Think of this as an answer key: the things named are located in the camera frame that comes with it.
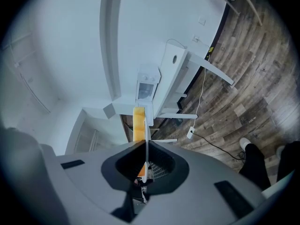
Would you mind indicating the white microwave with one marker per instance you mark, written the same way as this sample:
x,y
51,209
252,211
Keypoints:
x,y
146,90

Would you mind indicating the person's white shoe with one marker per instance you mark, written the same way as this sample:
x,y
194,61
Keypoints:
x,y
244,143
280,150

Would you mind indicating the white wall switch plate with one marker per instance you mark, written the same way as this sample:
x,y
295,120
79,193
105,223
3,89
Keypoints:
x,y
202,21

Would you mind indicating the white wall socket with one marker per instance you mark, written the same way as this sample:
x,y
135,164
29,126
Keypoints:
x,y
195,39

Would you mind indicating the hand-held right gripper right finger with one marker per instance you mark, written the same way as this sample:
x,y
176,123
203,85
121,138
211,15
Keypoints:
x,y
199,184

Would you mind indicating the white table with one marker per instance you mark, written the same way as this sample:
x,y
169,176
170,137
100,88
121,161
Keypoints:
x,y
168,78

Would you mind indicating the person's black trousers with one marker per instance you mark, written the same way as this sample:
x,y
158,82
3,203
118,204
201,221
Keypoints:
x,y
255,163

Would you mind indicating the white round plate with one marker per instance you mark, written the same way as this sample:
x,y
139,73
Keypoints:
x,y
146,172

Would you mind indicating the white power strip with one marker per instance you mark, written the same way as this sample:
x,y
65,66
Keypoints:
x,y
191,132

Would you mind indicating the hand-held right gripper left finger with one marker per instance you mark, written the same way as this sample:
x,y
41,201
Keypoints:
x,y
89,184

